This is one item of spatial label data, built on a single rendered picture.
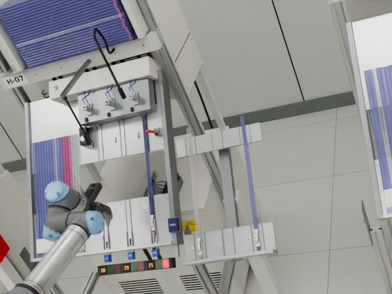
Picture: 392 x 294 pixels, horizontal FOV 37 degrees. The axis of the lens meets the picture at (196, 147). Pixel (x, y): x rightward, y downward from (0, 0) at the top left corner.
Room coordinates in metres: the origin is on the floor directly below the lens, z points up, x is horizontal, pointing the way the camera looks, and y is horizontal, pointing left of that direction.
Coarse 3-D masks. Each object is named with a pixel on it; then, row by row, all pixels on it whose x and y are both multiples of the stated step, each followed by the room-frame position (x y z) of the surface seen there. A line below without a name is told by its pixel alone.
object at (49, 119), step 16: (32, 112) 2.55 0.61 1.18; (48, 112) 2.50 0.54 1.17; (64, 112) 2.45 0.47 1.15; (160, 112) 2.19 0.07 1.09; (32, 128) 2.50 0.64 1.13; (48, 128) 2.45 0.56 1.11; (64, 128) 2.41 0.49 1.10; (96, 128) 2.32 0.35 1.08; (112, 128) 2.28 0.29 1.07; (128, 128) 2.23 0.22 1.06; (32, 144) 2.46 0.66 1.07; (96, 144) 2.28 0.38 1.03; (112, 144) 2.23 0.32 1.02; (128, 144) 2.19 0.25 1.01; (160, 144) 2.11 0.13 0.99; (32, 160) 2.41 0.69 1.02; (80, 160) 2.28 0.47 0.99; (96, 160) 2.23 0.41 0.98
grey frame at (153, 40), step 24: (144, 0) 2.30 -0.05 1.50; (120, 48) 2.32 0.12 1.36; (144, 48) 2.28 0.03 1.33; (0, 72) 2.61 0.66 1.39; (24, 72) 2.53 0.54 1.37; (48, 72) 2.48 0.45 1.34; (168, 72) 2.29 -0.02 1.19; (24, 96) 2.62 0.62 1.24; (192, 120) 2.28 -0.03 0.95; (216, 168) 2.29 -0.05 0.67; (216, 288) 1.86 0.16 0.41
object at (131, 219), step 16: (112, 208) 2.07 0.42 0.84; (128, 208) 2.03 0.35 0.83; (144, 208) 2.00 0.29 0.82; (160, 208) 1.96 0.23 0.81; (112, 224) 2.03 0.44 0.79; (128, 224) 2.00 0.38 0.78; (144, 224) 1.96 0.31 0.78; (160, 224) 1.92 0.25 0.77; (96, 240) 2.03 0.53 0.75; (112, 240) 1.99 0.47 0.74; (128, 240) 1.96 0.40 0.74; (144, 240) 1.92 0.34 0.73; (160, 240) 1.88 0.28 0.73
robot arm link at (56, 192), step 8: (48, 184) 1.77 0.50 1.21; (56, 184) 1.75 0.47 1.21; (64, 184) 1.76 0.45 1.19; (48, 192) 1.74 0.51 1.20; (56, 192) 1.73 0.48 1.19; (64, 192) 1.73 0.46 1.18; (72, 192) 1.76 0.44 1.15; (48, 200) 1.73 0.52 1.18; (56, 200) 1.72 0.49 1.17; (64, 200) 1.72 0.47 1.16; (72, 200) 1.75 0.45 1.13; (72, 208) 1.76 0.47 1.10
